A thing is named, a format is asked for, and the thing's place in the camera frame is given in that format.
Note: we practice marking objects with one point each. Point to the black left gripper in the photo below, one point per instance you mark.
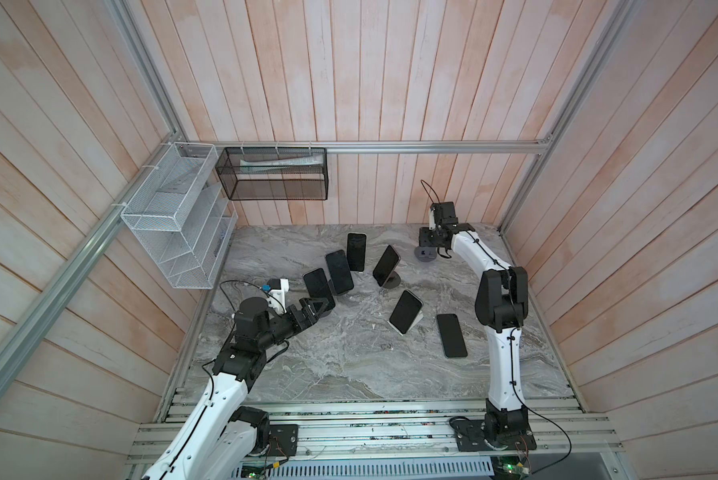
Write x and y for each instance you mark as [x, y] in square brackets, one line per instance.
[309, 317]

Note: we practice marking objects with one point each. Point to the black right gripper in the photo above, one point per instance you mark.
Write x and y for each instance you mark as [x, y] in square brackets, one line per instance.
[423, 237]

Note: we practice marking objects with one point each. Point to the black phone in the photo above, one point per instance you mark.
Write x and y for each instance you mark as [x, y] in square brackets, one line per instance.
[451, 336]

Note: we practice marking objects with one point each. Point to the white folding stand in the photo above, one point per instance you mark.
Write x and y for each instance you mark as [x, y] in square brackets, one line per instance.
[418, 321]

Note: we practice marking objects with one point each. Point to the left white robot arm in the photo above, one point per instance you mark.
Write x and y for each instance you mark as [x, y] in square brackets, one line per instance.
[220, 432]

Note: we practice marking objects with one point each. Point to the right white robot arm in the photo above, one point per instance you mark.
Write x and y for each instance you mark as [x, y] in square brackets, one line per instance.
[501, 307]

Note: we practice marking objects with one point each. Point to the green-edged phone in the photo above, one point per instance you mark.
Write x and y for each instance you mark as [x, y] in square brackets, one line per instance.
[319, 287]

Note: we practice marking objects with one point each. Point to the grey round phone stand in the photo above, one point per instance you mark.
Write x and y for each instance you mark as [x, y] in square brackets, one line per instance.
[426, 253]

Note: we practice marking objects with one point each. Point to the blue-edged phone on stand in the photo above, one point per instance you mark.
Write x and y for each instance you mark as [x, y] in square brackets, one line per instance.
[340, 273]

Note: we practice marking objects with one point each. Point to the pink-edged phone on stand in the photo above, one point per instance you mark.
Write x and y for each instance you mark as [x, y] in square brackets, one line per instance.
[388, 262]

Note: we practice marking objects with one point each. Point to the dark round stand pink phone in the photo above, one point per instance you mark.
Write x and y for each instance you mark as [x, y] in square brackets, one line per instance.
[392, 281]

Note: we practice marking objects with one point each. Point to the white-edged phone on stand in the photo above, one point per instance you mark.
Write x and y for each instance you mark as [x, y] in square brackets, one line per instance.
[356, 251]

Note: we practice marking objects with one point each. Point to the grey ventilation grille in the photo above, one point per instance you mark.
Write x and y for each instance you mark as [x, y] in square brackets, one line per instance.
[393, 468]

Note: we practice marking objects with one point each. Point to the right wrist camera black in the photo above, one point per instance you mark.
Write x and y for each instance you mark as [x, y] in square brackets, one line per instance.
[442, 215]

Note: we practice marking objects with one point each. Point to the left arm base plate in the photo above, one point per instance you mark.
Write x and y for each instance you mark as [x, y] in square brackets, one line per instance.
[279, 440]

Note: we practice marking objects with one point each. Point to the black wire mesh basket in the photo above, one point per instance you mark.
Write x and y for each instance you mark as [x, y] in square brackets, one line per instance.
[274, 173]

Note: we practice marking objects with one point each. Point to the white wire mesh shelf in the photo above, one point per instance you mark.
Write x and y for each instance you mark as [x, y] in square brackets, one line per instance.
[179, 215]

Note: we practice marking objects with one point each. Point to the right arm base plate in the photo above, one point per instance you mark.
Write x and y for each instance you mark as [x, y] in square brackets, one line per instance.
[482, 435]

